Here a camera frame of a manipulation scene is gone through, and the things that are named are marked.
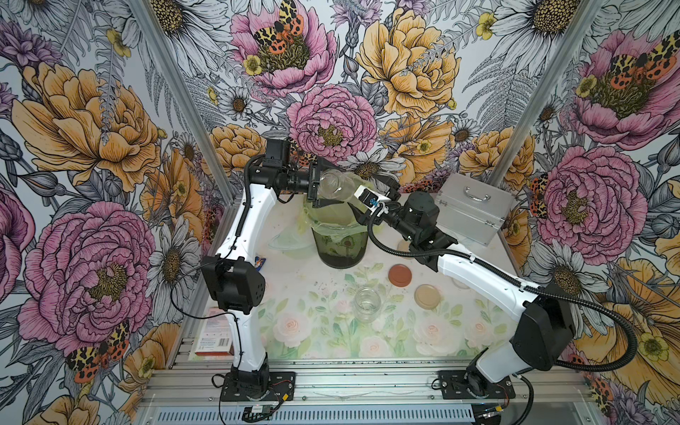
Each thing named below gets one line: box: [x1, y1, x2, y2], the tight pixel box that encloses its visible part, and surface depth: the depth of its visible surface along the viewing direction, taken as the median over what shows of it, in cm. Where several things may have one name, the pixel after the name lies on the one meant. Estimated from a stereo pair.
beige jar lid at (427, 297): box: [414, 283, 441, 310], surface depth 93 cm
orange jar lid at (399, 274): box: [387, 263, 412, 287], surface depth 98 cm
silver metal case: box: [434, 173, 516, 248], surface depth 104 cm
